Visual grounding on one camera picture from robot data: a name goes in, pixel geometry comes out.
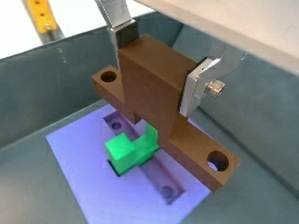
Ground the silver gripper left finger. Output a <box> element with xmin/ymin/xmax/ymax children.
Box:
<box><xmin>95</xmin><ymin>0</ymin><xmax>139</xmax><ymax>60</ymax></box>

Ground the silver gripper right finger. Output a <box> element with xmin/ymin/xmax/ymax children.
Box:
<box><xmin>179</xmin><ymin>40</ymin><xmax>246</xmax><ymax>117</ymax></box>

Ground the brown T-shaped block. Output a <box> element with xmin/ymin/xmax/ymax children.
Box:
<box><xmin>92</xmin><ymin>35</ymin><xmax>240</xmax><ymax>191</ymax></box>

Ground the purple slotted base board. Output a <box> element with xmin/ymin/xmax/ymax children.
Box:
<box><xmin>47</xmin><ymin>105</ymin><xmax>211</xmax><ymax>224</ymax></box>

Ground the yellow perforated bar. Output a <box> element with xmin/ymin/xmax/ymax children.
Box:
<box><xmin>23</xmin><ymin>0</ymin><xmax>64</xmax><ymax>45</ymax></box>

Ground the green U-shaped block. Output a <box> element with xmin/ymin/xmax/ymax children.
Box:
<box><xmin>105</xmin><ymin>124</ymin><xmax>159</xmax><ymax>176</ymax></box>

